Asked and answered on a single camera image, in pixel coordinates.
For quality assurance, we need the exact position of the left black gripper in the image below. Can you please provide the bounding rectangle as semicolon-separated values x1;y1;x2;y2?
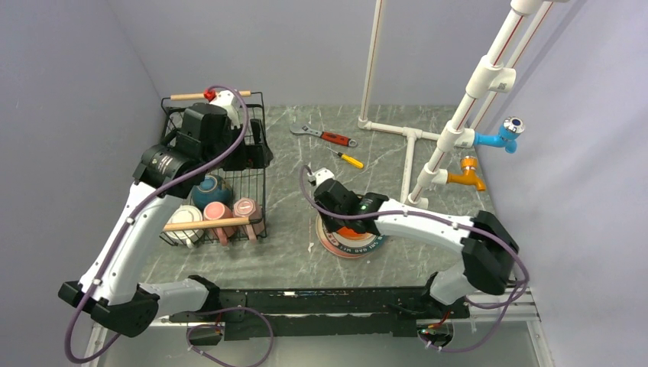
202;118;273;173

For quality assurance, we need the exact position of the black wire dish rack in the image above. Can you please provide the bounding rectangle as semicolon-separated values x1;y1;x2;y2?
160;91;274;248

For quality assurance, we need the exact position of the dark brown bowl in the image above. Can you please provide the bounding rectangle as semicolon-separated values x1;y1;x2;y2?
191;174;233;210

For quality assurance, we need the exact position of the light pink mug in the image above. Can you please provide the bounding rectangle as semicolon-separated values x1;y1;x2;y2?
233;197;265;242

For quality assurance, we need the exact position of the salmon pink mug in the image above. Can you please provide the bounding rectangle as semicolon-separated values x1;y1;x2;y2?
203;202;238;246

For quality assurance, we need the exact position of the white enamel cup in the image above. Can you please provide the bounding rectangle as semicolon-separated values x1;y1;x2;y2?
160;205;204;249

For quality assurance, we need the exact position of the orange bowl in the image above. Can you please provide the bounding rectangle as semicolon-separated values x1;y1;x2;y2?
336;227;365;240

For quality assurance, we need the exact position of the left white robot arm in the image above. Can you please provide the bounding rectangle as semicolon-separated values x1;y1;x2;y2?
58;102;253;337

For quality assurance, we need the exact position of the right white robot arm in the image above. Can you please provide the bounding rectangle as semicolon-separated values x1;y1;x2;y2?
309;173;519;317

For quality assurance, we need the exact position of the beige pink plate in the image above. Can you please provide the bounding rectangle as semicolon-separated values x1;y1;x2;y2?
314;214;386;259

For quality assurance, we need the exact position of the teal rimmed lettered plate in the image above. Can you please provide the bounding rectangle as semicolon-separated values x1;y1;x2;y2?
323;222;387;253

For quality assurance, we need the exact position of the orange faucet tap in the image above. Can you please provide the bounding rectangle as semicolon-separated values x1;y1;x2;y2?
446;156;487;192

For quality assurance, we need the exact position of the blue faucet tap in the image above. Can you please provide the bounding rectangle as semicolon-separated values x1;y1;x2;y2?
473;116;525;154

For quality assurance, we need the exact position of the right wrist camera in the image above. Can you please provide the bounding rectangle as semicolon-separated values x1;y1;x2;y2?
307;168;335;187

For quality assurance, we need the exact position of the red handled adjustable wrench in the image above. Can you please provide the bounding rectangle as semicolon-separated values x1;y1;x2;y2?
289;124;358;148

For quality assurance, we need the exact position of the yellow handled screwdriver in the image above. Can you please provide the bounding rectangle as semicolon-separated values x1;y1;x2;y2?
329;148;365;170

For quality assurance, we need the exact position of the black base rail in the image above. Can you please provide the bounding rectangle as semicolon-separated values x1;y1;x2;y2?
169;286;470;341

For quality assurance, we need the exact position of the white pvc pipe frame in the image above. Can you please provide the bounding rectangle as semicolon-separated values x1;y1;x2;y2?
357;0;573;209

